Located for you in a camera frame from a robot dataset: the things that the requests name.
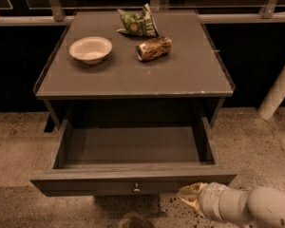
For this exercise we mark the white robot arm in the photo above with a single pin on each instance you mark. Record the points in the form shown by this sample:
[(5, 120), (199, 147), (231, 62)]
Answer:
[(260, 207)]

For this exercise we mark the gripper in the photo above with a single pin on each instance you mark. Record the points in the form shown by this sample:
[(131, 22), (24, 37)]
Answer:
[(211, 198)]

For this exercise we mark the grey top drawer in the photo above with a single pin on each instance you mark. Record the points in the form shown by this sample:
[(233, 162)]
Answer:
[(90, 161)]

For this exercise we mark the green chip bag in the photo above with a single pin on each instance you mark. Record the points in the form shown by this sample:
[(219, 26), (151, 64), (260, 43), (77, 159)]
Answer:
[(141, 25)]

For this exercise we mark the crushed brown soda can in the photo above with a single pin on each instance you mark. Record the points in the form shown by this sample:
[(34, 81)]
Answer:
[(153, 48)]

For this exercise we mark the grey drawer cabinet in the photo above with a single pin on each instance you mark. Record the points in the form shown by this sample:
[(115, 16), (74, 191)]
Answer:
[(191, 69)]

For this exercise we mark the metal railing frame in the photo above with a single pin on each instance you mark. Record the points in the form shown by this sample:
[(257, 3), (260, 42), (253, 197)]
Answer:
[(53, 10)]

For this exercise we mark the white bowl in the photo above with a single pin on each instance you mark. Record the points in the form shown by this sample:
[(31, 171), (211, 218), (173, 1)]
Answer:
[(90, 50)]

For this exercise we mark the brass top drawer knob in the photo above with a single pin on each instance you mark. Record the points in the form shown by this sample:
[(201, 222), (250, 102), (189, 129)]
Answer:
[(136, 188)]

